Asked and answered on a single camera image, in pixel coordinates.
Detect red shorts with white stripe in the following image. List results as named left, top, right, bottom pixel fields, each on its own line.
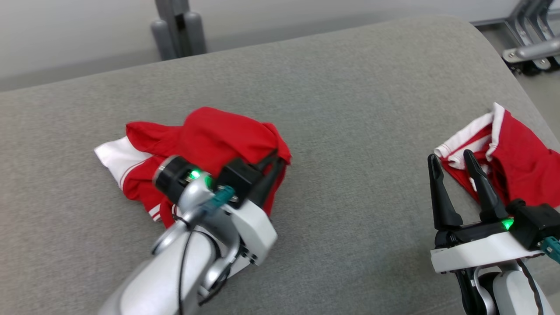
left=434, top=103, right=560, bottom=208

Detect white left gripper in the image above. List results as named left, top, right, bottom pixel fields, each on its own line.
left=221, top=150, right=286, bottom=266

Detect grey metal floor frame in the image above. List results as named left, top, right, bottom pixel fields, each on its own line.
left=502, top=0, right=560, bottom=76

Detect teal camera connector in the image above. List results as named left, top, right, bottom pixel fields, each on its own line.
left=540, top=236, right=560, bottom=264
left=203, top=186, right=235, bottom=215

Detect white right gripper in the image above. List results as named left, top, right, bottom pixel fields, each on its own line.
left=427, top=150, right=543, bottom=274

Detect teal left camera connector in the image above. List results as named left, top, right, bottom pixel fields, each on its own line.
left=203, top=186, right=235, bottom=215

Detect black left camera cable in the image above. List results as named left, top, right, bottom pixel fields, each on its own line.
left=177, top=217, right=196, bottom=315

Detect red basketball jersey white trim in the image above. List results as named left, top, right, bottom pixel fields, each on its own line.
left=94, top=106, right=292, bottom=229

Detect grey metal partition post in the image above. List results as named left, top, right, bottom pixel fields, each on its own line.
left=154, top=0, right=193, bottom=58

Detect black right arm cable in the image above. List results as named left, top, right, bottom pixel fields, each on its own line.
left=516, top=259, right=544, bottom=315

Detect teal right camera connector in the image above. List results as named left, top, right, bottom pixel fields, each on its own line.
left=540, top=236, right=560, bottom=264

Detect grey cylindrical post foot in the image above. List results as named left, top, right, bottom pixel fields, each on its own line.
left=184, top=12, right=207, bottom=55
left=151, top=20, right=176, bottom=61

